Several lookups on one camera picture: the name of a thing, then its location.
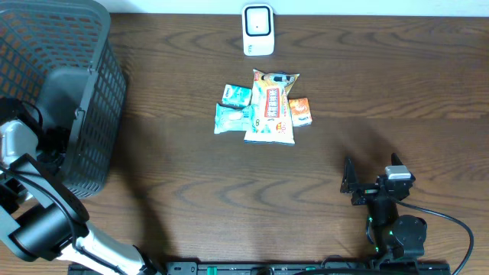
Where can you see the white barcode scanner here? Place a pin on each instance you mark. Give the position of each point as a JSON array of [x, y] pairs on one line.
[[257, 22]]

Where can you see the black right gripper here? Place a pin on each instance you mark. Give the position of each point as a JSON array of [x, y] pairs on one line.
[[365, 191]]

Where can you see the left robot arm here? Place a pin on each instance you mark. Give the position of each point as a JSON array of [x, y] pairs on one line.
[[40, 217]]

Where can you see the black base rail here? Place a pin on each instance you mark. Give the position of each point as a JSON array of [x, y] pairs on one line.
[[329, 267]]

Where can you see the orange tissue pack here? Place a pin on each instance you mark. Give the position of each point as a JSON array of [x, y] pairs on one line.
[[300, 112]]

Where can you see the teal white tissue pack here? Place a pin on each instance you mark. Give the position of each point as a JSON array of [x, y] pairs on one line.
[[236, 96]]

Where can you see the grey plastic shopping basket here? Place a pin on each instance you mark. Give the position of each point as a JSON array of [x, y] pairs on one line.
[[57, 56]]

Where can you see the mint green wipes pack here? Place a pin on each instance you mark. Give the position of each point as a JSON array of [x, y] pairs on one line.
[[233, 119]]

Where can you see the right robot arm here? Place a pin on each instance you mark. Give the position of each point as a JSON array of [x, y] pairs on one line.
[[399, 239]]

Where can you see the large beige snack bag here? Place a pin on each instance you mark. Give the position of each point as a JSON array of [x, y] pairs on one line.
[[271, 121]]

